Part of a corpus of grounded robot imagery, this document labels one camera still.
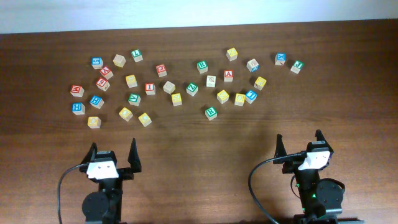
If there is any red M block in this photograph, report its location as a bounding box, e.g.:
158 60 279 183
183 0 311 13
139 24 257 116
70 85 85 98

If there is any blue L block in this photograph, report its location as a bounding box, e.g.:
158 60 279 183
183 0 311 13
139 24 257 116
245 90 257 104

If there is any red I block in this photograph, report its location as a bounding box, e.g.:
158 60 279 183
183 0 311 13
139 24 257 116
145 83 155 95

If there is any blue H block left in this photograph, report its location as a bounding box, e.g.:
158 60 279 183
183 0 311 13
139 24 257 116
72 103 85 115

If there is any blue block top left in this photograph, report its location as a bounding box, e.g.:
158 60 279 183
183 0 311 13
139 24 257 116
91 57 104 70

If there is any green L block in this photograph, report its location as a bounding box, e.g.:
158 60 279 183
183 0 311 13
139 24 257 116
131 49 143 62

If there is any blue H block tilted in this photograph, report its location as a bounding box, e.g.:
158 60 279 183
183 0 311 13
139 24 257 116
90 95 104 109

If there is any yellow S block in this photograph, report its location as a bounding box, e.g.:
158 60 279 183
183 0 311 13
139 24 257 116
171 93 182 106

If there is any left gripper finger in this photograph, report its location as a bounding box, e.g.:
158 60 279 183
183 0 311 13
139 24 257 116
81 142 97 164
127 138 142 173

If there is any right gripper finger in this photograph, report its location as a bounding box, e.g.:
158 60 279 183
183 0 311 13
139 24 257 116
315 129 326 143
273 134 287 162

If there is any yellow O block far left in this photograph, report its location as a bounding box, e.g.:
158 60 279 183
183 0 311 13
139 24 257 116
87 116 101 129

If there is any yellow block upper left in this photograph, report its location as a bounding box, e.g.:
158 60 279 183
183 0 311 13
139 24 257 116
126 75 137 88

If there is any yellow o block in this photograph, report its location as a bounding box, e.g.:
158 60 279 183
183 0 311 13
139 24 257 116
119 107 133 121
87 116 101 129

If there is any yellow C block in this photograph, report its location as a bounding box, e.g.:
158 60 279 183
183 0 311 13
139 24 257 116
138 113 152 127

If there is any green V block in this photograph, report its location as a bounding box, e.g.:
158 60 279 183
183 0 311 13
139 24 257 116
128 93 141 106

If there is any plain wood picture block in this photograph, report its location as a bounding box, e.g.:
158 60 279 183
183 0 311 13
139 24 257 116
206 75 216 88

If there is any red Q block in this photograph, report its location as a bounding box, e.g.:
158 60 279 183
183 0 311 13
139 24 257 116
155 64 167 77

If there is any wood block blue side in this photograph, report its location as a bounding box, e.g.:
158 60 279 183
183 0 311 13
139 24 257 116
246 58 259 73

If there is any green J block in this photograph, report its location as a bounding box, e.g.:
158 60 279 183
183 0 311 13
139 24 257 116
290 60 304 74

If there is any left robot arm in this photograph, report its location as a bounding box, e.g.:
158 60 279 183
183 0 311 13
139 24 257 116
79 139 142 223

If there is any red a block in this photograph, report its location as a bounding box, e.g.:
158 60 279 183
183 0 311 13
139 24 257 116
99 66 114 80
223 70 234 82

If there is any yellow block centre right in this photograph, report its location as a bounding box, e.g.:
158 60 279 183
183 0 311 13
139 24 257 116
217 90 229 104

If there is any green r block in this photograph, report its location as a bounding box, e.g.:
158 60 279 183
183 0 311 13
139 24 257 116
197 60 208 74
205 107 218 121

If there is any yellow block lower right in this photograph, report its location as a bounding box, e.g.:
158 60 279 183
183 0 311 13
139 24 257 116
234 93 246 106

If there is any yellow block top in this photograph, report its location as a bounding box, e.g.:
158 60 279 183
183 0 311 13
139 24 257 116
226 47 238 61

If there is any plain wood block centre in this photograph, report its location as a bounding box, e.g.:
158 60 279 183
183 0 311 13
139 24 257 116
163 81 175 95

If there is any blue X block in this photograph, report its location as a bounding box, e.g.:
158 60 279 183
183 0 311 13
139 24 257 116
274 52 287 66

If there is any plain wood yellow-side block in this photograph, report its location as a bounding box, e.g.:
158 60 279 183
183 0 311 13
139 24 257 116
113 54 126 68

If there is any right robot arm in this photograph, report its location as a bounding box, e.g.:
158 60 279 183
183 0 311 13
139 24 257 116
274 130 345 224

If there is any green Z block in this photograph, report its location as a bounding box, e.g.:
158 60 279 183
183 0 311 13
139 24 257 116
186 83 198 96

